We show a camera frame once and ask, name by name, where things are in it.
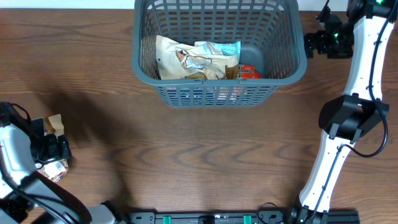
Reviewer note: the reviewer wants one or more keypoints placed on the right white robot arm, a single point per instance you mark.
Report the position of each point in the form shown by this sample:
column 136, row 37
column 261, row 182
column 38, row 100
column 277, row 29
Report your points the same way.
column 356, row 120

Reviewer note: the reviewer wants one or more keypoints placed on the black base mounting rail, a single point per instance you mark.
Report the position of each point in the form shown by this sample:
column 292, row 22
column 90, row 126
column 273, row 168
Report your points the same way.
column 272, row 216

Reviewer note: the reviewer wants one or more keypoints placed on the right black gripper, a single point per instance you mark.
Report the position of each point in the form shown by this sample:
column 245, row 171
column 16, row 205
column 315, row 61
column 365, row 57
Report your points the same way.
column 321, row 38

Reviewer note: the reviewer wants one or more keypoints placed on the beige Pantree snack pouch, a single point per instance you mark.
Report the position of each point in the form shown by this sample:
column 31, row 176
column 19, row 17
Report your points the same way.
column 55, row 165

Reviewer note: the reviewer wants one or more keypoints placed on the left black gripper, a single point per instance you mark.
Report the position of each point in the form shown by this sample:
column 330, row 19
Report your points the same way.
column 54, row 149

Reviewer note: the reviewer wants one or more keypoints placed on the San Remo spaghetti packet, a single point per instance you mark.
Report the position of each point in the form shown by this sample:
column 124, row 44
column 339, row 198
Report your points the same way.
column 247, row 71

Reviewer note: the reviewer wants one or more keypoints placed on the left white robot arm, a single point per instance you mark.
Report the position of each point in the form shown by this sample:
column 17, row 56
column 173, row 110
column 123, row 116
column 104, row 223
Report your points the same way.
column 25, row 149

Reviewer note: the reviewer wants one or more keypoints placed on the plain kraft paper pouch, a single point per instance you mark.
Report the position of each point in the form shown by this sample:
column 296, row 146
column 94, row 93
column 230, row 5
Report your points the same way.
column 168, row 64

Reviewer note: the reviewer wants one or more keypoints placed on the Kleenex tissue multipack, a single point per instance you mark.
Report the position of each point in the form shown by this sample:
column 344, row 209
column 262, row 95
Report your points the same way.
column 196, row 94

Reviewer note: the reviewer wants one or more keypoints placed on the mint green wipes packet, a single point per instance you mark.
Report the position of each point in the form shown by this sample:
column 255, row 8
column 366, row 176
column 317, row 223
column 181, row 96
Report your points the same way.
column 220, row 49

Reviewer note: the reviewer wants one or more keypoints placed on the grey plastic lattice basket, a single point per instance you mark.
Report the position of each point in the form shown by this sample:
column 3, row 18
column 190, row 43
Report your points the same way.
column 270, row 33

